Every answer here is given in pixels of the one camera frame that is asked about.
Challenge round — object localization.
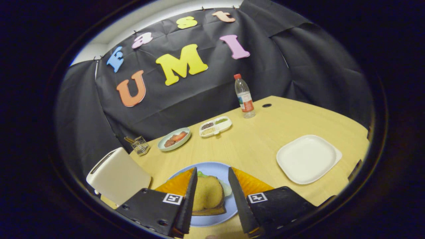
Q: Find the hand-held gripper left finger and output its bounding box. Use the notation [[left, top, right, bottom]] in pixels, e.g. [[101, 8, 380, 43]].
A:
[[116, 167, 198, 238]]

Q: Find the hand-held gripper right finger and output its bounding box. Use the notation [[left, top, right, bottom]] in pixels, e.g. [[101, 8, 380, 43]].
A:
[[228, 167, 317, 238]]

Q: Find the green lettuce leaf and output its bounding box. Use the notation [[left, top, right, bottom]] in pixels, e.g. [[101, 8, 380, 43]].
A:
[[197, 171, 233, 197]]

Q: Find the brown bread slice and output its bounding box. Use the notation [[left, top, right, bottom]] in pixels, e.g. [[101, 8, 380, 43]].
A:
[[192, 176, 227, 216]]

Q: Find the white toaster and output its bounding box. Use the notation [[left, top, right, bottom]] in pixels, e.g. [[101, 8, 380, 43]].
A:
[[86, 147, 152, 206]]

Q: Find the white square plate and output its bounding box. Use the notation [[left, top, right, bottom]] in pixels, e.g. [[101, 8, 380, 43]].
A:
[[276, 134, 343, 185]]

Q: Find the pale green round plate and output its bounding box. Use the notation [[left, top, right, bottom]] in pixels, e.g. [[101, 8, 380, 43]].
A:
[[157, 127, 192, 152]]

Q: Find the blue round plate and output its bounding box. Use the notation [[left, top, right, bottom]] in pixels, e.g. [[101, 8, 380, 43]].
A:
[[166, 162, 239, 227]]

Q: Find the white divided seasoning tray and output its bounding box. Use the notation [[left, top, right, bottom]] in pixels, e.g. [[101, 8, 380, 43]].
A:
[[199, 116, 232, 138]]

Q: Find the clear red-capped water bottle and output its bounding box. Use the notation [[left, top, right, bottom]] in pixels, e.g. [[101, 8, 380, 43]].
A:
[[233, 74, 256, 119]]

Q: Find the black backdrop cloth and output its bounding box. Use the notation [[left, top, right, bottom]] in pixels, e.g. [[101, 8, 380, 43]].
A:
[[55, 0, 374, 186]]

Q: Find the wire mesh utensil holder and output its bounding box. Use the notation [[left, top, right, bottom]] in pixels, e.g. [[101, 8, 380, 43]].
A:
[[131, 136, 150, 156]]

